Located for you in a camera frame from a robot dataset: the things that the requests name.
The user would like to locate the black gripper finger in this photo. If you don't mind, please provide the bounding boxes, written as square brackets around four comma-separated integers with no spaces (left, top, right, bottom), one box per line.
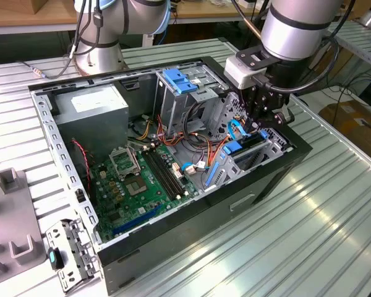
[238,88,255,134]
[253,104,295,134]

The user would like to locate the blue data wire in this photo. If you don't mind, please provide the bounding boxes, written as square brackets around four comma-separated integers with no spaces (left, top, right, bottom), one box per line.
[227,119,252,142]

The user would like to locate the hard disk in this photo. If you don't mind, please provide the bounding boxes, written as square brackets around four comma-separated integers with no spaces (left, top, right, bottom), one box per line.
[203,129,270,188]

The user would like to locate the orange power wire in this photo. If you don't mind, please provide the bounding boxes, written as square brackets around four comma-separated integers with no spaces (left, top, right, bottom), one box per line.
[203,114,254,168]

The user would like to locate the metal disk bay cage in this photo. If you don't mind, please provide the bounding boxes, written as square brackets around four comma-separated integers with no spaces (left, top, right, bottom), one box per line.
[200,92,294,193]

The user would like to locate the brown cardboard box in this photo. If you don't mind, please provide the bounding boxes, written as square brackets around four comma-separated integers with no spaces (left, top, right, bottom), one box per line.
[317,99,371,157]

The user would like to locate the blue drive cage latch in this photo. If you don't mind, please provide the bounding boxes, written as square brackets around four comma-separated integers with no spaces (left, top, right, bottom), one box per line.
[162,69,199,96]

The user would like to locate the metal drive cage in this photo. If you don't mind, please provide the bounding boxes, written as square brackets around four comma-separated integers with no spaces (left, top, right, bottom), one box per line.
[153,65,229,139]

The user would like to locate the wooden desk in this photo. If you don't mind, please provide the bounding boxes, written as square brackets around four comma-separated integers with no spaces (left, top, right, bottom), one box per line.
[0,0,359,37]

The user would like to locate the black RAM slot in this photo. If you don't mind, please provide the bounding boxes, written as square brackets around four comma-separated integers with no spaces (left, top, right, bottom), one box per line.
[148,145,189,197]
[141,148,177,201]

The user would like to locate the metal slat side table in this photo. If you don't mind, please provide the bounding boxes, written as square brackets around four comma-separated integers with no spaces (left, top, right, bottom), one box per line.
[327,20,371,67]

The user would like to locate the metal socket cover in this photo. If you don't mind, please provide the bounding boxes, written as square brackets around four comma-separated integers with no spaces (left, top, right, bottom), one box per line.
[108,147,142,181]

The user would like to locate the black PC case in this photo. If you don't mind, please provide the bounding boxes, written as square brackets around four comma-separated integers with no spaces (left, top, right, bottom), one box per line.
[27,55,313,296]

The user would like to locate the CPU socket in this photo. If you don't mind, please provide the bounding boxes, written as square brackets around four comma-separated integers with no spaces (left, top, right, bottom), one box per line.
[122,175,149,198]

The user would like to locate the green motherboard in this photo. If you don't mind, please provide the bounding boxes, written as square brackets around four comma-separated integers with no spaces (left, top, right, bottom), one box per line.
[88,144,202,244]

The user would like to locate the grey power supply unit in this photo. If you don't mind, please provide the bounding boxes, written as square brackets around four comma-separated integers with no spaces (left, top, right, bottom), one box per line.
[51,84,129,158]

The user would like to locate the blue expansion slot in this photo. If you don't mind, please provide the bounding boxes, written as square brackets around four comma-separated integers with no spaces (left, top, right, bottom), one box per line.
[111,205,161,236]

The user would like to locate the metal expansion slot retainer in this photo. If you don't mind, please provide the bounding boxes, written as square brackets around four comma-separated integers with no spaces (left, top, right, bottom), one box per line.
[45,218,100,294]

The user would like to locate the black blue retainer latch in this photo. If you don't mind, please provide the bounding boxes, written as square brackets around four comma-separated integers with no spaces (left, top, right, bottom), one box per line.
[46,246,65,270]

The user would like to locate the grey parts rack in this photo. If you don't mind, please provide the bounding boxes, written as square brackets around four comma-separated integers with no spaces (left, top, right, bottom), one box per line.
[0,168,49,281]

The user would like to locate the black wrist mount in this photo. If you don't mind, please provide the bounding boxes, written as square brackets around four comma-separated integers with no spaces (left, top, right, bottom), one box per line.
[234,45,299,93]

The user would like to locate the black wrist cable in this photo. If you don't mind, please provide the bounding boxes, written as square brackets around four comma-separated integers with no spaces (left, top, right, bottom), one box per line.
[252,33,341,94]

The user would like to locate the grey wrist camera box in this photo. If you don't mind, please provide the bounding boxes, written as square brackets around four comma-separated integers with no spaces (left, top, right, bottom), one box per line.
[224,57,268,90]

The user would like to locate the thick black cable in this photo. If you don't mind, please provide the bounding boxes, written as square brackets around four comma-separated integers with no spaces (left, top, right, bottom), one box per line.
[184,101,207,140]

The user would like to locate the orange red wire bundle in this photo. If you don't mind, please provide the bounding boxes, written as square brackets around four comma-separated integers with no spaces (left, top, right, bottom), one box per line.
[156,113,225,170]

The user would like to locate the blue wire white connector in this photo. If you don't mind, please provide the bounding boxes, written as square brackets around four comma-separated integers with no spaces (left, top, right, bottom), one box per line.
[179,161,211,176]

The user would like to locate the yellow black wires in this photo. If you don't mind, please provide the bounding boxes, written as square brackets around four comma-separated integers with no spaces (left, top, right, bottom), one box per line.
[135,113,153,140]

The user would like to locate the red black fan wire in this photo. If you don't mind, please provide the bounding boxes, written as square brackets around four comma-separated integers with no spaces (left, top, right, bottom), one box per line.
[70,139,93,189]

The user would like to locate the black cable silver connector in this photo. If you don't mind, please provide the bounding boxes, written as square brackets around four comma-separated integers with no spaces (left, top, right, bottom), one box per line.
[18,60,78,78]

